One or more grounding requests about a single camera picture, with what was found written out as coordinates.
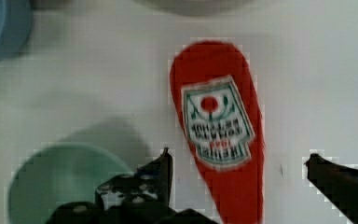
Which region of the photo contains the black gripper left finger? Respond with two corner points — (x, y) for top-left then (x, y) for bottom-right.
(94, 147), (173, 210)

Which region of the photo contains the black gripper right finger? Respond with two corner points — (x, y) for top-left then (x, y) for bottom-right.
(305, 153), (358, 224)

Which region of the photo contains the red ketchup bottle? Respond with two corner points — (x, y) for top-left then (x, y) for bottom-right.
(170, 41), (264, 224)

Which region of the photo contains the green plastic strainer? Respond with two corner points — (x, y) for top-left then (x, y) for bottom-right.
(7, 143), (131, 224)

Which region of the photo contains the pale purple round plate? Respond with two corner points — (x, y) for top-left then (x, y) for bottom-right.
(133, 0), (255, 17)

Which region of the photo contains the blue bowl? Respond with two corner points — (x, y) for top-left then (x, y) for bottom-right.
(0, 0), (34, 60)

